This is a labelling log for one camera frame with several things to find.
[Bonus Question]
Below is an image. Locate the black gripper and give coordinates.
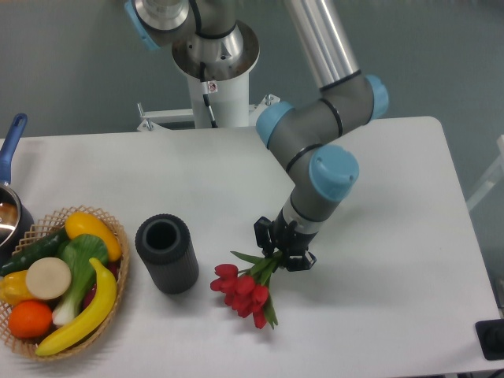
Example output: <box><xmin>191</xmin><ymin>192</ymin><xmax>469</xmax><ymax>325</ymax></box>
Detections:
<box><xmin>254</xmin><ymin>211</ymin><xmax>317</xmax><ymax>272</ymax></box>

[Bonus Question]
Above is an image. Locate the red tulip bouquet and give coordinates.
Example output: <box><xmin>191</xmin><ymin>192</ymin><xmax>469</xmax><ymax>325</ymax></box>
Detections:
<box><xmin>209</xmin><ymin>251</ymin><xmax>282</xmax><ymax>329</ymax></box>

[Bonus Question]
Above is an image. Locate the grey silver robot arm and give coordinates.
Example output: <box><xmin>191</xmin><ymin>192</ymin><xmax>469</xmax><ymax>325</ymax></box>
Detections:
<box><xmin>124</xmin><ymin>1</ymin><xmax>389</xmax><ymax>272</ymax></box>

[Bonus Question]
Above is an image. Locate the dark grey ribbed vase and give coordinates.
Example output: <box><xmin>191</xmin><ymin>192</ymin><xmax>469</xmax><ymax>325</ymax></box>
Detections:
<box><xmin>135</xmin><ymin>213</ymin><xmax>199</xmax><ymax>295</ymax></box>

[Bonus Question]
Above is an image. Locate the red fruit in basket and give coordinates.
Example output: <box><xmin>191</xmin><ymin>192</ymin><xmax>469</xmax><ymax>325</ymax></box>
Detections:
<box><xmin>81</xmin><ymin>261</ymin><xmax>120</xmax><ymax>310</ymax></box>

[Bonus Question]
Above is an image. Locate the yellow banana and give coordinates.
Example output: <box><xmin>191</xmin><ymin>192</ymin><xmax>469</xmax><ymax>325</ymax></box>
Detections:
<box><xmin>35</xmin><ymin>258</ymin><xmax>117</xmax><ymax>357</ymax></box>

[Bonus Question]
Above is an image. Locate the green bok choy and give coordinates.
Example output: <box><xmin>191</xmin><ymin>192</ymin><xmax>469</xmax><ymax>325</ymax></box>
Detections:
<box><xmin>53</xmin><ymin>234</ymin><xmax>109</xmax><ymax>328</ymax></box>

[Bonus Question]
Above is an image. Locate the yellow squash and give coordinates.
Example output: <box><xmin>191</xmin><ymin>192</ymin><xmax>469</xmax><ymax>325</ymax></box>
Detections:
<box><xmin>65</xmin><ymin>212</ymin><xmax>122</xmax><ymax>261</ymax></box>

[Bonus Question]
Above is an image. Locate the black device at table edge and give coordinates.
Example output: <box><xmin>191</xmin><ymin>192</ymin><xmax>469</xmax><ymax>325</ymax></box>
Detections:
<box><xmin>475</xmin><ymin>319</ymin><xmax>503</xmax><ymax>361</ymax></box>

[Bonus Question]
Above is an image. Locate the woven wicker basket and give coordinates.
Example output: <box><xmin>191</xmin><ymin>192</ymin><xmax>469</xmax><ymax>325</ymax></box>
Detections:
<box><xmin>1</xmin><ymin>206</ymin><xmax>129</xmax><ymax>361</ymax></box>

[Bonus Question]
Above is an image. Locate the green cucumber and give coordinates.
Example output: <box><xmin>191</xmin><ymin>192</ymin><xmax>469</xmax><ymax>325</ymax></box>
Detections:
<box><xmin>1</xmin><ymin>228</ymin><xmax>69</xmax><ymax>277</ymax></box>

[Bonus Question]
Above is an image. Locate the beige round disc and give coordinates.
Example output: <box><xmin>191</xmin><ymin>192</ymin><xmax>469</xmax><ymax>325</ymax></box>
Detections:
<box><xmin>25</xmin><ymin>258</ymin><xmax>72</xmax><ymax>300</ymax></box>

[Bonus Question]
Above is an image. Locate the orange fruit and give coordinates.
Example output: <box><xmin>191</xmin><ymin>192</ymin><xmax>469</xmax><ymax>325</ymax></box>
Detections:
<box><xmin>8</xmin><ymin>300</ymin><xmax>52</xmax><ymax>339</ymax></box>

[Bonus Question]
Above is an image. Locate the yellow bell pepper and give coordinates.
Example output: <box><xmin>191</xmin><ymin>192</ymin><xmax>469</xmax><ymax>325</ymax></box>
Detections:
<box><xmin>0</xmin><ymin>270</ymin><xmax>35</xmax><ymax>306</ymax></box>

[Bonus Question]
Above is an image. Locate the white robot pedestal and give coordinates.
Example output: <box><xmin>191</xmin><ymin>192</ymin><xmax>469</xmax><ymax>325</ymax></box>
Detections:
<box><xmin>137</xmin><ymin>20</ymin><xmax>280</xmax><ymax>131</ymax></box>

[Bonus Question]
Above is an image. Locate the black cable on pedestal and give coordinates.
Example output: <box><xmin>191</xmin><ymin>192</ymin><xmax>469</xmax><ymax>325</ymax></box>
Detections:
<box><xmin>198</xmin><ymin>61</ymin><xmax>219</xmax><ymax>128</ymax></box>

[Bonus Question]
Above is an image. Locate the white frame at right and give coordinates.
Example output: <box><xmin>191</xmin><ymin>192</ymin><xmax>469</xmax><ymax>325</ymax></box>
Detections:
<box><xmin>465</xmin><ymin>135</ymin><xmax>503</xmax><ymax>212</ymax></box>

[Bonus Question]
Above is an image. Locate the blue handled saucepan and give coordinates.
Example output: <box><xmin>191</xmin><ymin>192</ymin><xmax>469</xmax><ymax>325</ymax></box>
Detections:
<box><xmin>1</xmin><ymin>113</ymin><xmax>34</xmax><ymax>265</ymax></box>

